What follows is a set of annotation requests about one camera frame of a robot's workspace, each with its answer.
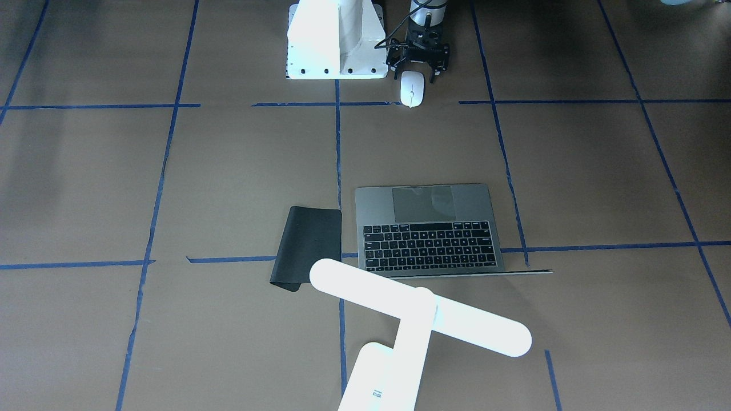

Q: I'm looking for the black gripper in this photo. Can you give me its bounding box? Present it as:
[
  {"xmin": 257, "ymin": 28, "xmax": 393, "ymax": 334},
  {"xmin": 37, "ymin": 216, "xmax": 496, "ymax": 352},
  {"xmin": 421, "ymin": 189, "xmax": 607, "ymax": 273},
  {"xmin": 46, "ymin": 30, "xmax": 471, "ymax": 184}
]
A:
[{"xmin": 392, "ymin": 25, "xmax": 450, "ymax": 84}]

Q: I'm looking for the white mounting column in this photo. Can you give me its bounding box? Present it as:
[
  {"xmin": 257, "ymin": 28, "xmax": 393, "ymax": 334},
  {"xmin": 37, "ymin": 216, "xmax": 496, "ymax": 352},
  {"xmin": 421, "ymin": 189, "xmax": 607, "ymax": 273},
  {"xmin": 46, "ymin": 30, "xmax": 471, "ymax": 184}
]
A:
[{"xmin": 286, "ymin": 1, "xmax": 388, "ymax": 80}]

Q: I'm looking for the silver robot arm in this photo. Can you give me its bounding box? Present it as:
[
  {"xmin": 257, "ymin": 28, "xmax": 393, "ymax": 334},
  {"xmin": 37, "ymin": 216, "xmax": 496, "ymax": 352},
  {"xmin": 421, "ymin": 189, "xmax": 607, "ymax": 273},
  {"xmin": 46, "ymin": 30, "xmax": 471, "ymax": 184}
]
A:
[{"xmin": 385, "ymin": 1, "xmax": 450, "ymax": 83}]

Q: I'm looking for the grey laptop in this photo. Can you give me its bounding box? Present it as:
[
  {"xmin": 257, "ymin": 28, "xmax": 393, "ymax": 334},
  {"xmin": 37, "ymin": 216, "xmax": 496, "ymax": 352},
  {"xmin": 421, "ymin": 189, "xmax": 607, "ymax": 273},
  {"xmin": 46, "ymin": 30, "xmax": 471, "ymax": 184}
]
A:
[{"xmin": 355, "ymin": 184, "xmax": 551, "ymax": 279}]

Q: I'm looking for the camera cable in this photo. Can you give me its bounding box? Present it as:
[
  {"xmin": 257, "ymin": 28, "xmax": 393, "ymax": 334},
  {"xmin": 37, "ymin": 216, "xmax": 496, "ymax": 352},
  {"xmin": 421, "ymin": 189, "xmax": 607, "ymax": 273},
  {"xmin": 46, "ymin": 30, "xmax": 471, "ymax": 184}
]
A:
[{"xmin": 375, "ymin": 0, "xmax": 435, "ymax": 52}]

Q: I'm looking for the white computer mouse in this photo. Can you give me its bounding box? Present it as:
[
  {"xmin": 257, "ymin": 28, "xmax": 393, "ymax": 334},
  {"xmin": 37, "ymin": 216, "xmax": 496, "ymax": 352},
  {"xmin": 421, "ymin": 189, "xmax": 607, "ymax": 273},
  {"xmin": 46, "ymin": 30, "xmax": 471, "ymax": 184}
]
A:
[{"xmin": 400, "ymin": 71, "xmax": 425, "ymax": 108}]

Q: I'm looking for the black mouse pad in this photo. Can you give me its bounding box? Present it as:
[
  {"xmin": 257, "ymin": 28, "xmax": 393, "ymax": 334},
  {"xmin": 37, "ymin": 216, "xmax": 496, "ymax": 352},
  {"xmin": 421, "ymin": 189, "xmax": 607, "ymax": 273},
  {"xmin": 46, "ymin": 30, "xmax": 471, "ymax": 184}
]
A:
[{"xmin": 269, "ymin": 205, "xmax": 342, "ymax": 292}]

